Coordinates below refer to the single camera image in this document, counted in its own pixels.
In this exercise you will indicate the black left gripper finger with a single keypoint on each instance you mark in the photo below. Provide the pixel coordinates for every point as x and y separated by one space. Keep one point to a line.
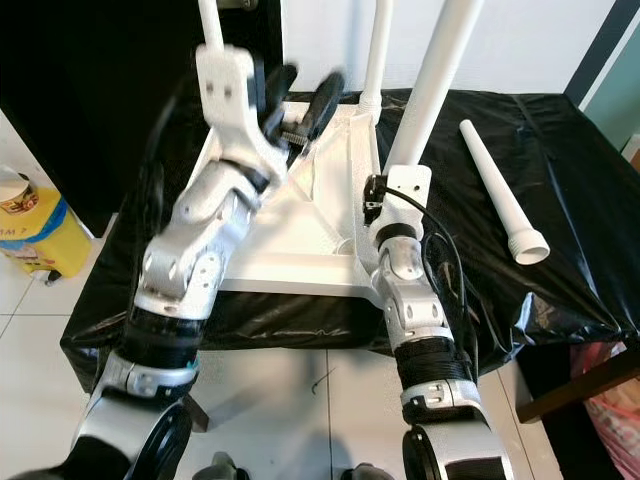
321 108
278 92

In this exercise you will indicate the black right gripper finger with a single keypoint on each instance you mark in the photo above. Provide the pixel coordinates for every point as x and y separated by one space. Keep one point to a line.
369 193

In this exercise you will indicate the white plastic children table top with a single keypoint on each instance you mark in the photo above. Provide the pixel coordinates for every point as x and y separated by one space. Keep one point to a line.
310 240

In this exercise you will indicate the white plastic table leg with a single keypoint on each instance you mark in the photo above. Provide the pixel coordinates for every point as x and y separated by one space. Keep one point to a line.
498 190
378 45
435 80
211 22

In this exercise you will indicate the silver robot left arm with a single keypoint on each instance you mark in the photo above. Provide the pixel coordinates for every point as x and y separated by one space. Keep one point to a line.
200 240

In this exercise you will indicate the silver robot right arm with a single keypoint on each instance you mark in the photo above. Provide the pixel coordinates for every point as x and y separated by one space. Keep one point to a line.
410 300

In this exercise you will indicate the black door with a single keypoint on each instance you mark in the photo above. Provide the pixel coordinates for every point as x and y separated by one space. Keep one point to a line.
90 80

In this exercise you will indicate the black shiny table cloth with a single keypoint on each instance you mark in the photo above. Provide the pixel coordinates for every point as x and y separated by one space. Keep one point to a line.
580 200

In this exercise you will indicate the yellow cardboard box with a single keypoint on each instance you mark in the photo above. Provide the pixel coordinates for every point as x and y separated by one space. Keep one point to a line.
50 245

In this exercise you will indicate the grey robot right leg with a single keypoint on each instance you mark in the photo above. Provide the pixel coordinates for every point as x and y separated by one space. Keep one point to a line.
365 473

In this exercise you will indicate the grey robot leg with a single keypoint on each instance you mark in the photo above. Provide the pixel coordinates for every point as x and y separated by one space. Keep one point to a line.
365 473
228 468

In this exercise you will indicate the grey robot left leg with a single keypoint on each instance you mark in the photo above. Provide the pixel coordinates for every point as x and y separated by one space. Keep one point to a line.
228 468

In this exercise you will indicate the pink patterned bag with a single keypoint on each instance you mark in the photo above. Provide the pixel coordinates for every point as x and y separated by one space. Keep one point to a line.
618 430

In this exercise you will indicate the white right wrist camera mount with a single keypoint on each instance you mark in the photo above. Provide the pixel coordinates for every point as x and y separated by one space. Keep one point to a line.
408 190

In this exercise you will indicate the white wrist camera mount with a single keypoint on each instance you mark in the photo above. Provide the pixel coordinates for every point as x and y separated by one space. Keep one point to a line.
408 190
228 95

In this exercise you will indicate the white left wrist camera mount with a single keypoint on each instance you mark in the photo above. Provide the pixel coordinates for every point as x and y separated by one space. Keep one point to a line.
228 95

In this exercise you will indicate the dark grey door frame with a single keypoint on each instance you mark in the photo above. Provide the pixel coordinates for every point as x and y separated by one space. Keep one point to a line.
600 50

